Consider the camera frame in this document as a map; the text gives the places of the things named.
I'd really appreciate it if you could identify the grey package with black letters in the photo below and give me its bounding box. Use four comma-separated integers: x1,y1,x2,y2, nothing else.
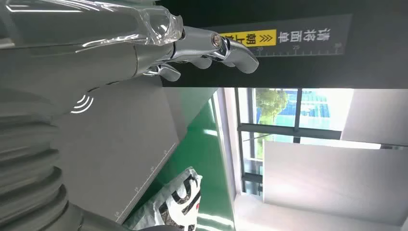
123,167,204,231

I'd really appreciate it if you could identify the black inbound scanner machine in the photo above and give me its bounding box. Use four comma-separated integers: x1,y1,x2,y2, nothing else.
51,0,408,224

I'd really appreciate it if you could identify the green conveyor belt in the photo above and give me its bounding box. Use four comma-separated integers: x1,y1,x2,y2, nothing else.
127,97,237,231

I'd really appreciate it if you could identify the grey window frame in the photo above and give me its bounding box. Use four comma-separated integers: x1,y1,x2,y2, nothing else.
234,88,355,197

